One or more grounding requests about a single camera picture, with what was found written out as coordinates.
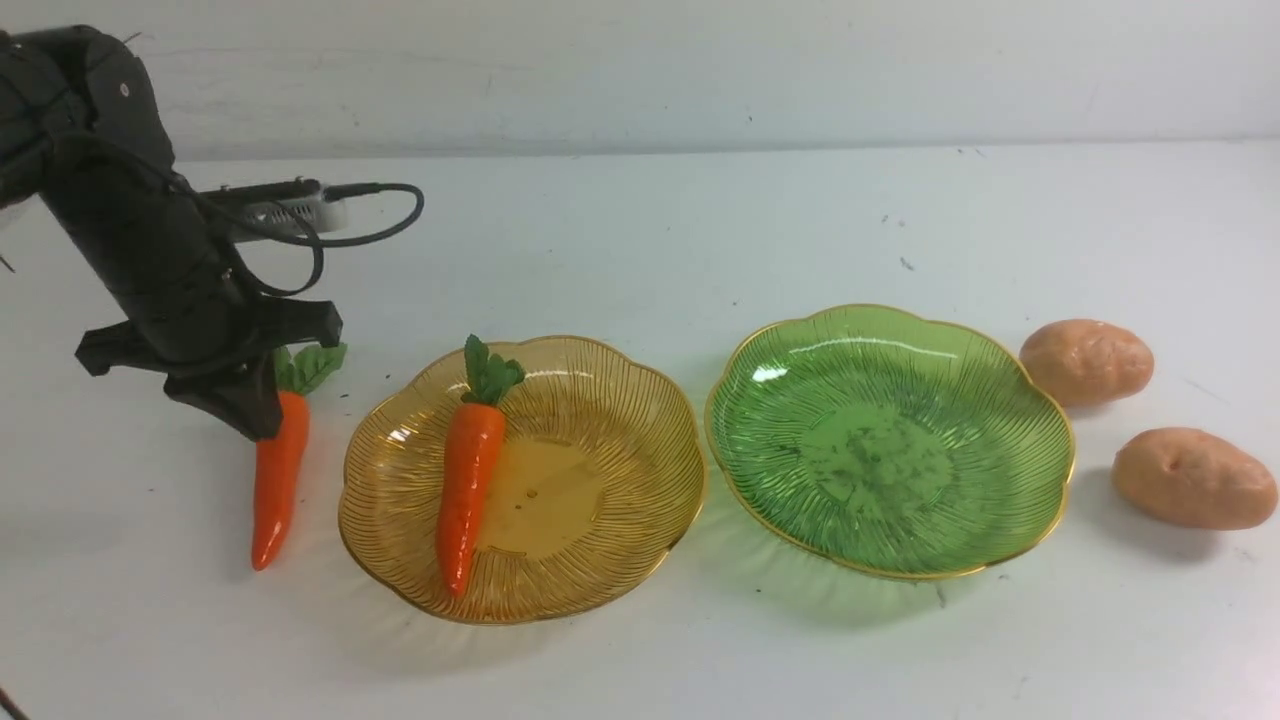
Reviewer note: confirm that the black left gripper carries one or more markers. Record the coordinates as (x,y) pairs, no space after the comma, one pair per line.
(190,310)

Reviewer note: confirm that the orange toy carrot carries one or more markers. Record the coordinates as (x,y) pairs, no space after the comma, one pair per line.
(475,438)
(279,459)

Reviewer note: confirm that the brown toy potato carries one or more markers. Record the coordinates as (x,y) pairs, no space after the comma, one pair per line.
(1083,362)
(1190,478)

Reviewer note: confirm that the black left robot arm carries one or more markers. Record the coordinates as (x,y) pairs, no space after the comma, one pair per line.
(81,132)

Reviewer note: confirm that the amber ribbed plastic plate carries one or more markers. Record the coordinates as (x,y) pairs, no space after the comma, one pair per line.
(601,475)

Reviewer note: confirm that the green ribbed plastic plate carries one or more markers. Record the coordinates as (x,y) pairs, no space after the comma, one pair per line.
(897,446)

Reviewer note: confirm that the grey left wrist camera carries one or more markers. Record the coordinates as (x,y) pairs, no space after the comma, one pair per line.
(278,206)

